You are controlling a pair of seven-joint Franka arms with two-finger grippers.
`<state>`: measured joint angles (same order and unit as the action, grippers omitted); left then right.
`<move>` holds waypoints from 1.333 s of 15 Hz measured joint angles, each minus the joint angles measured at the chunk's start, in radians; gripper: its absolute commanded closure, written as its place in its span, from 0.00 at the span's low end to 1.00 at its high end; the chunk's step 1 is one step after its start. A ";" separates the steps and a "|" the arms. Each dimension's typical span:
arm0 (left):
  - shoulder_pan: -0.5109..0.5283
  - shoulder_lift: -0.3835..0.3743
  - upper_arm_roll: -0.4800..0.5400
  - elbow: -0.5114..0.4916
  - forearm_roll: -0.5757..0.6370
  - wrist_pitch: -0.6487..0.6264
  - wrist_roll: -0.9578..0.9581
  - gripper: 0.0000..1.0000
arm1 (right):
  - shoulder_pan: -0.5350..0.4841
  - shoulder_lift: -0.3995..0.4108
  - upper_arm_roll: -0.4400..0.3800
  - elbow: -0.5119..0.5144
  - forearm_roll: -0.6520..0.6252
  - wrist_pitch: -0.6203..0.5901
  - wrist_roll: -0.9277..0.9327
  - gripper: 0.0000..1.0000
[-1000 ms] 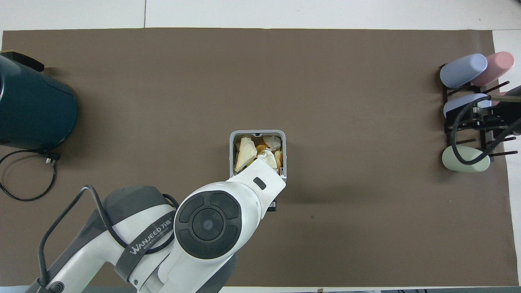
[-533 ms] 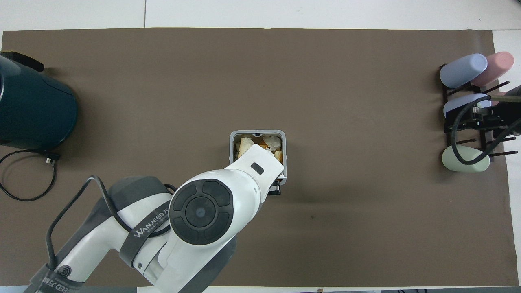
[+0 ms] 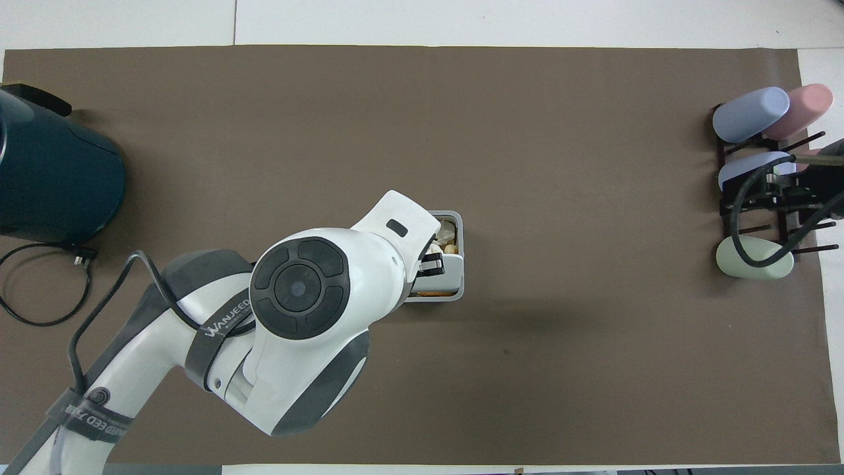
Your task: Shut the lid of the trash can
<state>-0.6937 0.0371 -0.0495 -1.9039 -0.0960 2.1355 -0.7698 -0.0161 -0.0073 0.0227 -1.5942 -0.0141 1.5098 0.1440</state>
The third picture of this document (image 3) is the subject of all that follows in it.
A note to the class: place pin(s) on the pink cup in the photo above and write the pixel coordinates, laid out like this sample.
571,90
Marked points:
806,109

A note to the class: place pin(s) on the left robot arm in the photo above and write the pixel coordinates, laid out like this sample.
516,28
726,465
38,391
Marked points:
303,290

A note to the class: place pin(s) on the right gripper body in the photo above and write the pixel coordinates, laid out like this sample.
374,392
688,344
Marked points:
827,185

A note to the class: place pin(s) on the crumpled white paper waste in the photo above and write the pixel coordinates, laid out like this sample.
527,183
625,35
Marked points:
448,232

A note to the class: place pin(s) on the grey trash can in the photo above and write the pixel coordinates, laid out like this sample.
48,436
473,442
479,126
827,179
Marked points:
459,264

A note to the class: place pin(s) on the black cup rack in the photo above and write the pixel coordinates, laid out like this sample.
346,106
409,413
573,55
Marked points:
788,221

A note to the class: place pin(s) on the grey trash can lid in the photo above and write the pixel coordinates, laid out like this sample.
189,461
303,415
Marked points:
450,277

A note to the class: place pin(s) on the pale green cup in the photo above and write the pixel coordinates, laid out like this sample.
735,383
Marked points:
758,258

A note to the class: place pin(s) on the lavender blue cup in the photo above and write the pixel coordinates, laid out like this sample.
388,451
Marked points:
752,114
748,168

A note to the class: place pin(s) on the dark teal electric kettle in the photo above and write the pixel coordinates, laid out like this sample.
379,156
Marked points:
59,178

